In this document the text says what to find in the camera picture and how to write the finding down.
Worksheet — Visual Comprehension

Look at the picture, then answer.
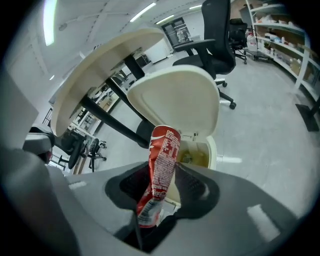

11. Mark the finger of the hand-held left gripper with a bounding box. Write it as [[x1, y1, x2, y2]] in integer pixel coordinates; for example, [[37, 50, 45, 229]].
[[23, 124, 56, 155]]

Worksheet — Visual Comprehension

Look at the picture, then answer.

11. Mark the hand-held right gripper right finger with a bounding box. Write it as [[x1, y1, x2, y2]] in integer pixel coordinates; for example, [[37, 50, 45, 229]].
[[154, 162, 301, 256]]

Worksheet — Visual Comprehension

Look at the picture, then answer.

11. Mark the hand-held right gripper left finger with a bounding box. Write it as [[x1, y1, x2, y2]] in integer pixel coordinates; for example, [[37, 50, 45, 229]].
[[65, 161, 151, 256]]

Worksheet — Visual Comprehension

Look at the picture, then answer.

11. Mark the red soda can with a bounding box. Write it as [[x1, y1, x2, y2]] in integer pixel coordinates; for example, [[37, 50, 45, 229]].
[[136, 124, 181, 229]]

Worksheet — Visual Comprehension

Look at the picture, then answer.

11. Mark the white trash bin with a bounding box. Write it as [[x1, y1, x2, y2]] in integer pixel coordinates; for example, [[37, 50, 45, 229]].
[[126, 64, 221, 208]]

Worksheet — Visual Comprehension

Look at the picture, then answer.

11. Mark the black office chair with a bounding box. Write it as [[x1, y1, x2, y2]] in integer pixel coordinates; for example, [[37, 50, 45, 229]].
[[53, 129, 108, 173], [228, 18, 248, 65], [172, 0, 237, 110]]

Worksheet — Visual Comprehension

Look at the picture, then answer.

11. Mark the round beige table black base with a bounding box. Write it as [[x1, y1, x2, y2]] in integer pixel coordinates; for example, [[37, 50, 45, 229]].
[[49, 27, 166, 150]]

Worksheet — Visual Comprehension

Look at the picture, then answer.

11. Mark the ceiling light panel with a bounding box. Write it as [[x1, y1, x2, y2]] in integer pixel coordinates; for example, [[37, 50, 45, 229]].
[[43, 0, 58, 47], [129, 2, 157, 23]]

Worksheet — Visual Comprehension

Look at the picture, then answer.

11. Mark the large clear water bottle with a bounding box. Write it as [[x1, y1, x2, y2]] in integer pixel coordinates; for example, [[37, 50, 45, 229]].
[[246, 31, 258, 52]]

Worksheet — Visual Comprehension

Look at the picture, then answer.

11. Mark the white metal storage shelf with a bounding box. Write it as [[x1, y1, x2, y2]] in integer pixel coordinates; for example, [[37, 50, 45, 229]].
[[246, 0, 320, 101]]

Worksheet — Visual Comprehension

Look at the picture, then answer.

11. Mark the dark glass doorway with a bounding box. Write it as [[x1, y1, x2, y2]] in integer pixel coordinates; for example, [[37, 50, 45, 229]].
[[162, 18, 188, 50]]

